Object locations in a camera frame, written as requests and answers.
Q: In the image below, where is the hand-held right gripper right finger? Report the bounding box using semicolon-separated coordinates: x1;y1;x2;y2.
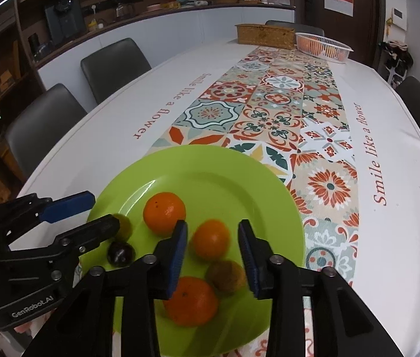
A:
237;219;404;357

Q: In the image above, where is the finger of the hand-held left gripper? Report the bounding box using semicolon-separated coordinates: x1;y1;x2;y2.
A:
0;191;96;258
51;214;121;256

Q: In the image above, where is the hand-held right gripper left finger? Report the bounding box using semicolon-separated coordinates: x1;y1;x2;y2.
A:
22;219;189;357

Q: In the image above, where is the brown kiwi fruit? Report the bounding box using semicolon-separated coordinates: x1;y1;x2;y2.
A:
206;260;248;294

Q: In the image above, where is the green round fruit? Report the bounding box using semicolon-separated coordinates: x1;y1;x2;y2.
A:
115;214;132;242

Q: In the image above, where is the dark purple plum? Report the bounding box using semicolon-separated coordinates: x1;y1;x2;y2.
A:
107;242;135;267

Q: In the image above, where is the large orange tangerine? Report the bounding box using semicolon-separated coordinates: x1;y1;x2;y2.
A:
163;276;219;327

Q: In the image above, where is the green plate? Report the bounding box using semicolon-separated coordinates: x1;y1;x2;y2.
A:
79;145;306;357

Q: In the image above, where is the black countertop appliance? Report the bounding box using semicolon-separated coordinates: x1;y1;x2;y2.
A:
44;0;86;40

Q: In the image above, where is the glass kettle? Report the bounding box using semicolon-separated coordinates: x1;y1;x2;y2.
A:
115;3;136;19

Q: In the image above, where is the white curved counter cabinet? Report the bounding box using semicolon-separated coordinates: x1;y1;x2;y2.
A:
35;4;296;95

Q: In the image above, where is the pile of small tangerines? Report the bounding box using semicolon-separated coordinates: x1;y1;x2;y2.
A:
299;39;346;60

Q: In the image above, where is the woven wicker box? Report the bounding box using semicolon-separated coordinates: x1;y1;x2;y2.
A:
235;23;295;50

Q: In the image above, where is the white plastic basket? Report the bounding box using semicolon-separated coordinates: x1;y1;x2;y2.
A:
295;32;355;63

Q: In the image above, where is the pile of dark bags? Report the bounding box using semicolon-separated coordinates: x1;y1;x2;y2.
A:
378;39;414;83

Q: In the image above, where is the dark brown door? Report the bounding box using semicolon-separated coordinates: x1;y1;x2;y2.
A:
294;0;385;68

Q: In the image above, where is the white wall intercom panel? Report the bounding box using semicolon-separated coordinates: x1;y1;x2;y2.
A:
391;7;407;29

